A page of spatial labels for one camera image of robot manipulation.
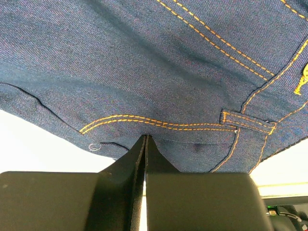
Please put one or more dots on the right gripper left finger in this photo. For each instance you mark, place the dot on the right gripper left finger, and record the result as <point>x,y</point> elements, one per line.
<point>109,200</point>

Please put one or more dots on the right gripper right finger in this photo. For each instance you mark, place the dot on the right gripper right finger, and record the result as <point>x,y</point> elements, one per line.
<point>179,201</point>

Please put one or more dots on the dark blue denim trousers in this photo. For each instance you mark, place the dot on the dark blue denim trousers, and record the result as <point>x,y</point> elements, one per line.
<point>219,84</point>

